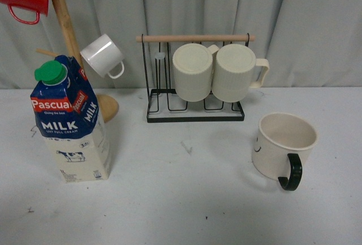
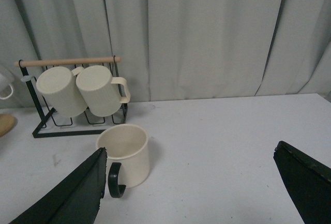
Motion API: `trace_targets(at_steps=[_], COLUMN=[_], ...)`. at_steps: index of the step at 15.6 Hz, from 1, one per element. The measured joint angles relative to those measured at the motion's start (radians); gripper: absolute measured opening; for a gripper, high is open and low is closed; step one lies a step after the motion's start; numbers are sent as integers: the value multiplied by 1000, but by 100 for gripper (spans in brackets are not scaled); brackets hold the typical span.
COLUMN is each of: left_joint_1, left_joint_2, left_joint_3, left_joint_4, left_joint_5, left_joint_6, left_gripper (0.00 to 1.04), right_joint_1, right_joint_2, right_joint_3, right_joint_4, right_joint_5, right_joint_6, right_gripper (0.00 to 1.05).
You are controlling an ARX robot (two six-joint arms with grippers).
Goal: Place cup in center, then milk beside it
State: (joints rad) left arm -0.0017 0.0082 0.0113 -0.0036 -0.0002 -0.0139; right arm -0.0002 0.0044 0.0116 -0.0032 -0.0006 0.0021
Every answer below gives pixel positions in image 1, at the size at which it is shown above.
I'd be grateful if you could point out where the wooden mug tree stand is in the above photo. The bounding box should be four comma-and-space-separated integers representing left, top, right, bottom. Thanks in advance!
51, 0, 119, 123

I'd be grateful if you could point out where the cream mug black handle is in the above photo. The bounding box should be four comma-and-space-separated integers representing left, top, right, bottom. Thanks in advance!
252, 113, 318, 191

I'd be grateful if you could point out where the right cream ribbed mug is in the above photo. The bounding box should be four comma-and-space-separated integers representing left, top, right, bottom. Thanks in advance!
212, 44, 269, 102

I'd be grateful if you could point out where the cream ribbed mug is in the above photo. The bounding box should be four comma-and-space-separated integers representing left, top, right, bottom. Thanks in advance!
173, 43, 219, 102
212, 44, 269, 102

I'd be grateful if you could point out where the white enamel mug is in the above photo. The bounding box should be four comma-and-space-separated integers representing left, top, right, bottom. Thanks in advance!
80, 34, 124, 79

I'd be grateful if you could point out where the black wire cup rack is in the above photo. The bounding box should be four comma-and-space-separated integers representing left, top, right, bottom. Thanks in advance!
136, 33, 255, 123

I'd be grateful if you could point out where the blue white milk carton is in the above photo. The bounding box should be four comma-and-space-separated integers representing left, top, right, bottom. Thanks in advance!
31, 55, 111, 183

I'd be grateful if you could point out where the left cream ribbed mug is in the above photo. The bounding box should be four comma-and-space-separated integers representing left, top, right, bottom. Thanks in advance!
173, 43, 219, 102

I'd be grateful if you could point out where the grey backdrop curtain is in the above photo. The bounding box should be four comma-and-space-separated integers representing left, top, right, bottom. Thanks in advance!
0, 0, 362, 89

